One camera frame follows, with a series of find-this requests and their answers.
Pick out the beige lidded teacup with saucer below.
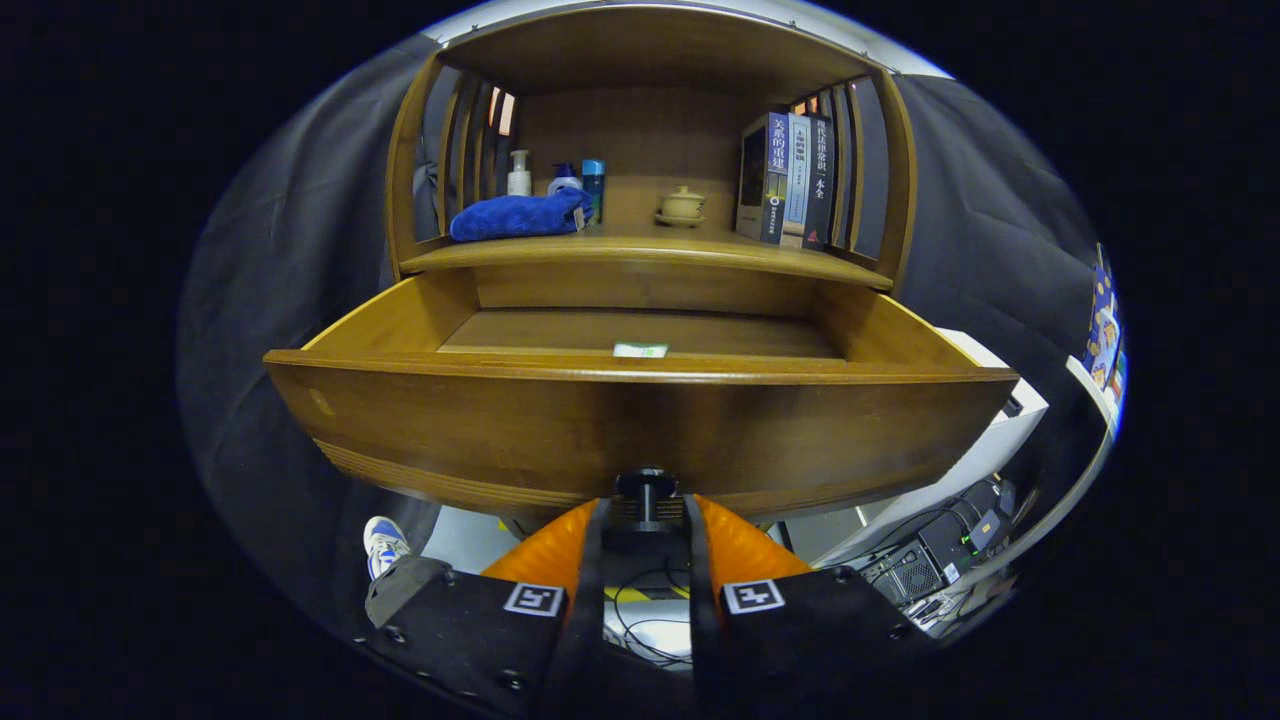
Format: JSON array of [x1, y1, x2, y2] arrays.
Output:
[[655, 185, 707, 228]]

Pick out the wooden drawer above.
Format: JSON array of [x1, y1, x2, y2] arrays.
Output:
[[263, 268, 1019, 521]]

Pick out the light grey book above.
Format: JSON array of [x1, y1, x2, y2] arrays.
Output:
[[780, 113, 813, 249]]

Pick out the black drawer knob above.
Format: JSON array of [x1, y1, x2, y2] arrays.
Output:
[[613, 468, 681, 531]]

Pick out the black book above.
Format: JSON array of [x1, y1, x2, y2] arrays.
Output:
[[802, 115, 835, 251]]

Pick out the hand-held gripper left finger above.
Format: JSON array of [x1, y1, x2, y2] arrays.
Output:
[[360, 497, 611, 720]]

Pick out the black backdrop cloth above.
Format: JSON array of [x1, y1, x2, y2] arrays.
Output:
[[178, 35, 1111, 621]]

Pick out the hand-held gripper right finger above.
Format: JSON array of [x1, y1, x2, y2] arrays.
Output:
[[683, 494, 941, 720]]

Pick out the blue white shoe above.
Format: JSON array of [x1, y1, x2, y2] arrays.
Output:
[[363, 516, 413, 581]]

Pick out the wooden cabinet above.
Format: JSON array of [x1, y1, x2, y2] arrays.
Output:
[[263, 5, 1019, 541]]

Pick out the black floor cables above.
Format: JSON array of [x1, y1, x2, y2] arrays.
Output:
[[610, 568, 693, 666]]

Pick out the white side cabinet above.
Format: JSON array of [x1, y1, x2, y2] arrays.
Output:
[[780, 328, 1049, 569]]

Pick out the black computer box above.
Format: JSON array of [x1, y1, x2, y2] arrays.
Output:
[[860, 478, 1019, 606]]

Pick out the dark blue book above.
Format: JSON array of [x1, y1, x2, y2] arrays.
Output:
[[736, 112, 791, 246]]

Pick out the blue patterned bag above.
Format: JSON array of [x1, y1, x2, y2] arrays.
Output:
[[1082, 245, 1129, 436]]

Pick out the blue folded towel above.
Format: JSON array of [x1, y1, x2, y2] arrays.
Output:
[[449, 187, 593, 243]]

